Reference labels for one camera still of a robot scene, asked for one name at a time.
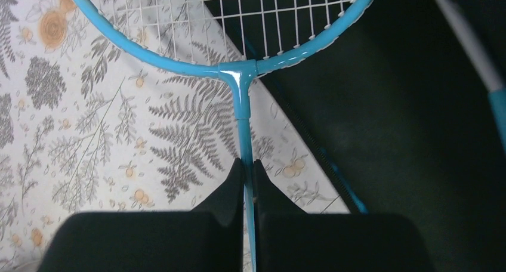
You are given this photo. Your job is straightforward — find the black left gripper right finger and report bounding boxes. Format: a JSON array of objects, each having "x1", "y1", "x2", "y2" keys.
[{"x1": 253, "y1": 160, "x2": 434, "y2": 271}]

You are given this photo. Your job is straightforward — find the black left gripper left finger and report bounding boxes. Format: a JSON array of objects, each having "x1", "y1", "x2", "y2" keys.
[{"x1": 39, "y1": 159, "x2": 245, "y2": 271}]

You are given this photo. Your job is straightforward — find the blue racket cover bag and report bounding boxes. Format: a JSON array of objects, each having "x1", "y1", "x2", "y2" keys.
[{"x1": 193, "y1": 0, "x2": 506, "y2": 272}]

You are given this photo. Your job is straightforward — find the floral patterned table mat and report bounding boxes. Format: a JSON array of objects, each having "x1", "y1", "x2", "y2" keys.
[{"x1": 1, "y1": 0, "x2": 355, "y2": 271}]

